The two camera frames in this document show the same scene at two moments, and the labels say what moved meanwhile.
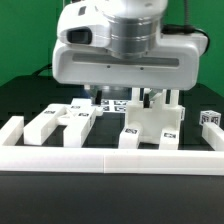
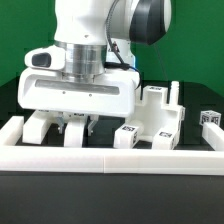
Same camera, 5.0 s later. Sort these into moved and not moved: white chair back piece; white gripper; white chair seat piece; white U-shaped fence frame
Moved: white gripper
Not moved: white chair back piece; white U-shaped fence frame; white chair seat piece
